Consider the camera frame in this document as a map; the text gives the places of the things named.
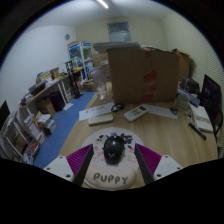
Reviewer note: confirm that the small cardboard box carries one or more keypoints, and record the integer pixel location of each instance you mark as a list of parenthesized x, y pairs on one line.
[(46, 107)]

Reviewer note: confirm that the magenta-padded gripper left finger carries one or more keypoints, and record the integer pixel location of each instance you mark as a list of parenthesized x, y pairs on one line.
[(60, 166)]

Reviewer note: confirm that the blue book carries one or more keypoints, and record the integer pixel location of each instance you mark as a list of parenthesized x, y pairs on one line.
[(190, 96)]

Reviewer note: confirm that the ceiling tube light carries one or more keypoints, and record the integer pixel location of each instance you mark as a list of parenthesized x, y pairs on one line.
[(102, 4)]

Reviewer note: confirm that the dark storage box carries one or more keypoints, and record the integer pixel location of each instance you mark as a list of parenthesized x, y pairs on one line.
[(190, 85)]

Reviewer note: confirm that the black computer mouse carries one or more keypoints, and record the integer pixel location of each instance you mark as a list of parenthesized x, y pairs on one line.
[(113, 150)]

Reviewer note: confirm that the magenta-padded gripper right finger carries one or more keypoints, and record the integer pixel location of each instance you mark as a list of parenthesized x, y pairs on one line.
[(166, 165)]

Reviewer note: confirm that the thick white book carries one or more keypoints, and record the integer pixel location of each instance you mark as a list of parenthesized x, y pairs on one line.
[(201, 118)]

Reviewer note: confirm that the tall open cardboard box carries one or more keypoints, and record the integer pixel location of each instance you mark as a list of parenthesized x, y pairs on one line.
[(183, 65)]

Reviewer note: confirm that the black marker pen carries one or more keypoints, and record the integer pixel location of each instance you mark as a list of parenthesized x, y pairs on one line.
[(197, 131)]

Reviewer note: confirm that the round wall clock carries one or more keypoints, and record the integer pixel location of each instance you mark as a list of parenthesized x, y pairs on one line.
[(67, 37)]

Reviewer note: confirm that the plain white paper sheet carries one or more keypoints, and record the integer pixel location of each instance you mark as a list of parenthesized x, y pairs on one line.
[(161, 111)]

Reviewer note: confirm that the white printed paper sheet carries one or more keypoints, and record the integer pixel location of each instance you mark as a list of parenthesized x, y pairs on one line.
[(95, 110)]

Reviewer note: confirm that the wide white remote control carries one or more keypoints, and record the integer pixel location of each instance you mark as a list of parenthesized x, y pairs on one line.
[(136, 113)]

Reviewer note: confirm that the black metal stand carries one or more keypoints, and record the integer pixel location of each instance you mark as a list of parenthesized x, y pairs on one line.
[(71, 81)]

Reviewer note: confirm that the white shelf unit with books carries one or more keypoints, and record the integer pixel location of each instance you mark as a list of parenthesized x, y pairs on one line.
[(23, 140)]

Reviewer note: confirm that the slim white remote control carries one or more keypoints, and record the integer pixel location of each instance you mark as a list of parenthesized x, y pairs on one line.
[(100, 119)]

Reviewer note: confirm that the beige printed mouse pad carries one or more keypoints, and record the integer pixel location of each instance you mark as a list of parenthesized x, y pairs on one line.
[(110, 178)]

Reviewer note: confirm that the large brown cardboard box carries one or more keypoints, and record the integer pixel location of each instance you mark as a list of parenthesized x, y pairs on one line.
[(130, 76)]

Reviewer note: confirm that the black office chair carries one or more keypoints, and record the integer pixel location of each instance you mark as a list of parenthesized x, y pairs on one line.
[(211, 96)]

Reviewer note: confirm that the blue and white cabinet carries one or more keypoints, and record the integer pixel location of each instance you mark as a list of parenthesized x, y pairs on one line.
[(80, 56)]

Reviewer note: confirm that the frosted window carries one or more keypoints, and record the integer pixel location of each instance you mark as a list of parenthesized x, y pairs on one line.
[(119, 32)]

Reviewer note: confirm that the clear plastic container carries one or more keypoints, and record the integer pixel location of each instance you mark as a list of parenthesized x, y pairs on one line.
[(100, 81)]

